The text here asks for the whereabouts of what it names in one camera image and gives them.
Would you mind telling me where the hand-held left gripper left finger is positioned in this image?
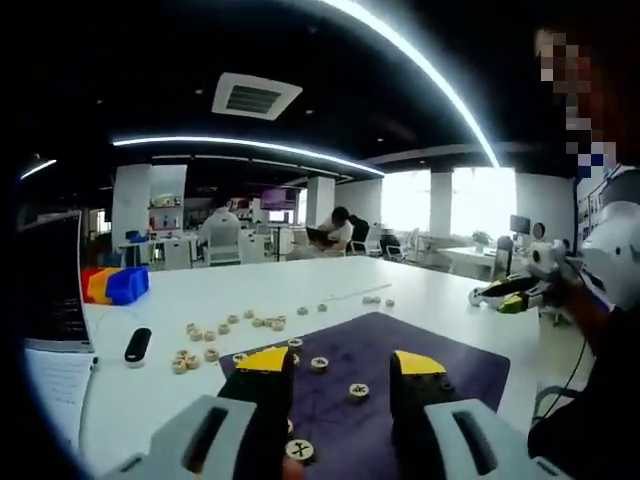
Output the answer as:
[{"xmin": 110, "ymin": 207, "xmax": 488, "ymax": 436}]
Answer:
[{"xmin": 102, "ymin": 346, "xmax": 297, "ymax": 480}]

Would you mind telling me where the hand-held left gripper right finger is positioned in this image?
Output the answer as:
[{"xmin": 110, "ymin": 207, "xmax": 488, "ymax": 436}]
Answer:
[{"xmin": 388, "ymin": 348, "xmax": 569, "ymax": 480}]

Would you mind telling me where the group of wooden chess pieces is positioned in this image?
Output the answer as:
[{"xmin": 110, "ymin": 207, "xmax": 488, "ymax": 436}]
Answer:
[{"xmin": 171, "ymin": 295, "xmax": 396, "ymax": 464}]

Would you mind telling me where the purple chessboard mat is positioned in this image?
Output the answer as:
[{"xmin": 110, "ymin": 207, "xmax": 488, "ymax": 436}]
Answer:
[{"xmin": 218, "ymin": 311, "xmax": 511, "ymax": 480}]

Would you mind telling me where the grey office chair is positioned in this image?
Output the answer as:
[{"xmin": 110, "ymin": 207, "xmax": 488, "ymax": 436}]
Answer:
[{"xmin": 497, "ymin": 236, "xmax": 515, "ymax": 281}]

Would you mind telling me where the white chest device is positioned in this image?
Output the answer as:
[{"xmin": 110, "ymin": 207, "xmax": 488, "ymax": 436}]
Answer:
[{"xmin": 579, "ymin": 167, "xmax": 640, "ymax": 311}]

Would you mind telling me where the black white oblong device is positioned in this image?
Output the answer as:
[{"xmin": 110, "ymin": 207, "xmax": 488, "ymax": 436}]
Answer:
[{"xmin": 123, "ymin": 327, "xmax": 153, "ymax": 369}]

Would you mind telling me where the white high-back office chair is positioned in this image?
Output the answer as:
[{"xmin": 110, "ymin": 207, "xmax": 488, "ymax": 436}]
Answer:
[{"xmin": 204, "ymin": 229, "xmax": 242, "ymax": 266}]

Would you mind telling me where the black tablet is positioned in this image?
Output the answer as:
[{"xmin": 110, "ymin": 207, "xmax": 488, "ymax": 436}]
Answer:
[{"xmin": 305, "ymin": 227, "xmax": 332, "ymax": 250}]

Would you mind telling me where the white office desk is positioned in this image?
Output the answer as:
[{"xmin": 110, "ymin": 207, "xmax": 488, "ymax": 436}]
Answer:
[{"xmin": 119, "ymin": 234, "xmax": 201, "ymax": 271}]

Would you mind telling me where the blue storage bin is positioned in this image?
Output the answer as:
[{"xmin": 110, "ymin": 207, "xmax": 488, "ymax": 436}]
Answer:
[{"xmin": 104, "ymin": 267, "xmax": 151, "ymax": 305}]

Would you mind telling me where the yellow storage bin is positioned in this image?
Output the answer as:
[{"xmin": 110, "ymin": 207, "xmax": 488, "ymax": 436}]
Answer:
[{"xmin": 89, "ymin": 268, "xmax": 115, "ymax": 304}]

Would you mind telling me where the shelf with colourful items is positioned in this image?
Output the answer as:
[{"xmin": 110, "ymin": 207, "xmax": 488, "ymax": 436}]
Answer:
[{"xmin": 148, "ymin": 194, "xmax": 184, "ymax": 231}]

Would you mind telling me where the white printed paper sheet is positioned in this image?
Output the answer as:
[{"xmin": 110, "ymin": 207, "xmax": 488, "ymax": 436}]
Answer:
[{"xmin": 24, "ymin": 347, "xmax": 99, "ymax": 436}]

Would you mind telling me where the long curved ceiling light strip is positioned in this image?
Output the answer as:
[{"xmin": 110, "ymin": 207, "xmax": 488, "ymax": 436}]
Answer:
[{"xmin": 319, "ymin": 0, "xmax": 503, "ymax": 169}]

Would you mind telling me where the silver laptop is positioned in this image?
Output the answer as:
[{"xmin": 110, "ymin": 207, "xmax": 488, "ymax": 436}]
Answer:
[{"xmin": 17, "ymin": 209, "xmax": 96, "ymax": 354}]

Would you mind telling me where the ceiling air vent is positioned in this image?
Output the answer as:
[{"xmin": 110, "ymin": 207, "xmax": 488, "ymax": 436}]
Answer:
[{"xmin": 211, "ymin": 72, "xmax": 305, "ymax": 122}]

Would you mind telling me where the short ceiling light strip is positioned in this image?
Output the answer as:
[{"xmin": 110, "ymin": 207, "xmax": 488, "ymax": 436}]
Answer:
[{"xmin": 19, "ymin": 158, "xmax": 58, "ymax": 180}]

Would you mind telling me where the blue white wall display board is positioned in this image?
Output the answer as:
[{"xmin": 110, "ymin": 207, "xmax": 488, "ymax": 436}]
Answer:
[{"xmin": 574, "ymin": 172, "xmax": 619, "ymax": 251}]

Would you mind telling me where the black cable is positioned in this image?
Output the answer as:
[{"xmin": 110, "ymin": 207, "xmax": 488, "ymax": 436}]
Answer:
[{"xmin": 529, "ymin": 249, "xmax": 609, "ymax": 441}]

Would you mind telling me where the purple wall screen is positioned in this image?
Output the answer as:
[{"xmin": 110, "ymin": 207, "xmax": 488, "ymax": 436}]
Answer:
[{"xmin": 260, "ymin": 188, "xmax": 297, "ymax": 211}]

